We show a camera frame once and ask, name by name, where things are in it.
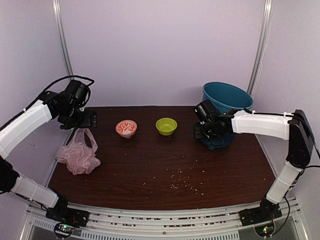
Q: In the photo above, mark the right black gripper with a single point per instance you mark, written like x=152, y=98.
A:
x=197, y=134

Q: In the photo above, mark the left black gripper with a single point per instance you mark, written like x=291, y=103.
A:
x=89, y=121

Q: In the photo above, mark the pink plastic trash bag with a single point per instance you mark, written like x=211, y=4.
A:
x=79, y=155

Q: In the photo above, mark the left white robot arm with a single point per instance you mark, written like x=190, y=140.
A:
x=69, y=111

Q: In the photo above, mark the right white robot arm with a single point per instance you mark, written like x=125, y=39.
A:
x=291, y=127

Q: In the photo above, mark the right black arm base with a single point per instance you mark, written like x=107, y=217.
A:
x=263, y=220

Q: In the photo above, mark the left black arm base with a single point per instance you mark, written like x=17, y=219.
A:
x=68, y=220

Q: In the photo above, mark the blue plastic trash bin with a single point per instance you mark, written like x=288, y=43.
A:
x=224, y=97

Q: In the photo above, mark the green plastic bowl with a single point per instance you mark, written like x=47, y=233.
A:
x=166, y=126

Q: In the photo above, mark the red patterned white bowl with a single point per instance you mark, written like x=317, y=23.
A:
x=126, y=128

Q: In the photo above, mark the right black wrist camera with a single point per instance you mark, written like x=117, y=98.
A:
x=206, y=112

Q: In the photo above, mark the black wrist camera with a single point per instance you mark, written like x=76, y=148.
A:
x=77, y=93
x=206, y=112

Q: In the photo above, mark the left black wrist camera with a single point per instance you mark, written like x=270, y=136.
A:
x=77, y=93

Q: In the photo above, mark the aluminium front rail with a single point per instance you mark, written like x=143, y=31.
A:
x=220, y=223

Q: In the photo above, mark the left aluminium frame post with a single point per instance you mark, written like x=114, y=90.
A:
x=62, y=37

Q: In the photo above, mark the aluminium frame post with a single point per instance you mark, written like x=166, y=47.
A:
x=261, y=47
x=62, y=37

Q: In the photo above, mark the right aluminium frame post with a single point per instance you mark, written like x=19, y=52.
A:
x=261, y=47

